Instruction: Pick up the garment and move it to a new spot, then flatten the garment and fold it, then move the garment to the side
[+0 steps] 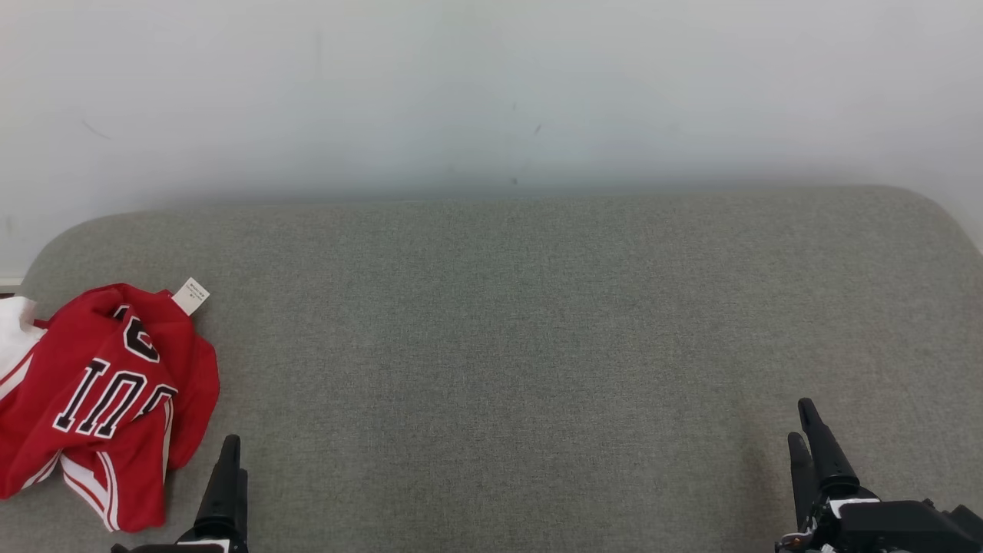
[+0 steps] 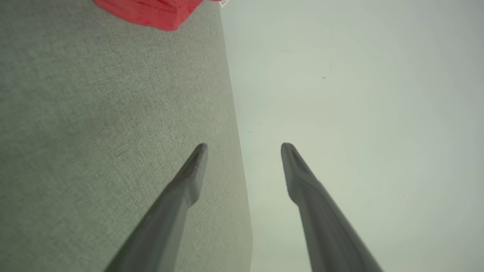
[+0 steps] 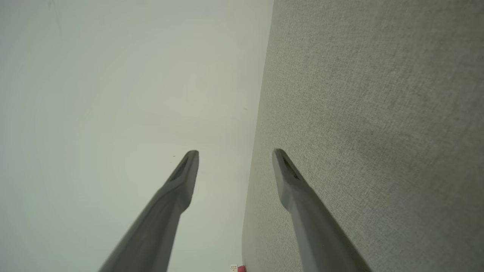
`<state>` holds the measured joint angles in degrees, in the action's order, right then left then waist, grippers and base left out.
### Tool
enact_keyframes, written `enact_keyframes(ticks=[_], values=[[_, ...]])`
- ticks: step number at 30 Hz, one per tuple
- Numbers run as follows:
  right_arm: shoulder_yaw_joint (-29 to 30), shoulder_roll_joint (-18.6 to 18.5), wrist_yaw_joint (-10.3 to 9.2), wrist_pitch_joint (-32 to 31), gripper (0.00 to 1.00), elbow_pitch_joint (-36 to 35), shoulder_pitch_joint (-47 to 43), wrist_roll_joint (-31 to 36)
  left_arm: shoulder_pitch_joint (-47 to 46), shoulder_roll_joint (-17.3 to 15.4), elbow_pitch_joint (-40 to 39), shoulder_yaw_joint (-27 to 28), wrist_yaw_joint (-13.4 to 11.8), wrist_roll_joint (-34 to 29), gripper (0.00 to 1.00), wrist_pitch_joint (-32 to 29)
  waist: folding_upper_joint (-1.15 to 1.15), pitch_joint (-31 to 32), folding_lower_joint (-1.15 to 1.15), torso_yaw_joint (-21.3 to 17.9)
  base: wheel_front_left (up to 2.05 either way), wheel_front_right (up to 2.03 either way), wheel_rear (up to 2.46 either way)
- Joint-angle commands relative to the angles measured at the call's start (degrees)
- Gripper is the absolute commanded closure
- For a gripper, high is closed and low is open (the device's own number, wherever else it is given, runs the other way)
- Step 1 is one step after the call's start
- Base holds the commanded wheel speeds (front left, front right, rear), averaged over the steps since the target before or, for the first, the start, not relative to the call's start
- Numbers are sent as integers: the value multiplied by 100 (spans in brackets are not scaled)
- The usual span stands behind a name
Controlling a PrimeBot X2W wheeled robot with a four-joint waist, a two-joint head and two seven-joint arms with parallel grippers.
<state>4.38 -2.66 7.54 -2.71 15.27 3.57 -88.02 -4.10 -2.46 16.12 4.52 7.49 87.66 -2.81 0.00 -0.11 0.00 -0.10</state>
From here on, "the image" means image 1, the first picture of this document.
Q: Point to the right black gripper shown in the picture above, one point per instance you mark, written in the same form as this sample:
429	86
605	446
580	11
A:
883	530

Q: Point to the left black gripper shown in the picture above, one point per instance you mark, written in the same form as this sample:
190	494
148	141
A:
223	546

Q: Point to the red basketball jersey white sleeves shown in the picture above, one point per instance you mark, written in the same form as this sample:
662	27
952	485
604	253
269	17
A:
77	330

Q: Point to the right black wrist camera box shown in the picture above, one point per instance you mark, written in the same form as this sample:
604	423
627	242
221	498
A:
969	526

